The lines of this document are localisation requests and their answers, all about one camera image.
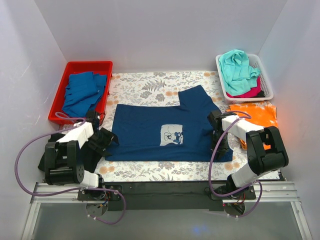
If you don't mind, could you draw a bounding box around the dark blue t shirt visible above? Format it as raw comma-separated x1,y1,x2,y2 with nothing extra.
106,85,219,162

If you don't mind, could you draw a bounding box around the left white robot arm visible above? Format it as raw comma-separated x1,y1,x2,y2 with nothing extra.
44,110,119,200

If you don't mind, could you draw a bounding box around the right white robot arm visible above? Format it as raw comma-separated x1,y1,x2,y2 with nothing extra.
207,110,289,199

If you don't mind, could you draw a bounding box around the black folded shirt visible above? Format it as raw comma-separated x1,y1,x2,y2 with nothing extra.
38,133,102,173

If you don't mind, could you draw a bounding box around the orange tie-dye folded shirt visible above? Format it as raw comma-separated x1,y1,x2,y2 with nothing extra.
228,101,280,151

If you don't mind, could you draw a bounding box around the blue shirt in red bin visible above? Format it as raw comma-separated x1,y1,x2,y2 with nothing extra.
62,71,108,118

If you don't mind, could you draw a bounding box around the floral table mat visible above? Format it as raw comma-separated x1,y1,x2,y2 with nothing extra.
47,71,281,183

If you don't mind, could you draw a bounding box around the magenta shirt in basket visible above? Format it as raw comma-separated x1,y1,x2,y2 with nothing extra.
233,77,261,98

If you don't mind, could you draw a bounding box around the teal t shirt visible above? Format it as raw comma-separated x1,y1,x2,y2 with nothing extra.
218,49,261,97

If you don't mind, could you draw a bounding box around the red plastic bin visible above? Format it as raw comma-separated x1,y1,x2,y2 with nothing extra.
48,61,113,125

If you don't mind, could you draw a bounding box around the white plastic basket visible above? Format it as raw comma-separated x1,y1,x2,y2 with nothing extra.
215,53,274,105

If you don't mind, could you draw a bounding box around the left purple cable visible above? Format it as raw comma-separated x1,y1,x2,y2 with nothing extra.
14,111,126,225

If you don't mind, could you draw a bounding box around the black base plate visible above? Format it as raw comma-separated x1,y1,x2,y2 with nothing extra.
77,180,257,212

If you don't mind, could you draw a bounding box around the aluminium mounting rail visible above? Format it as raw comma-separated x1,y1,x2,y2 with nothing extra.
21,180,312,240

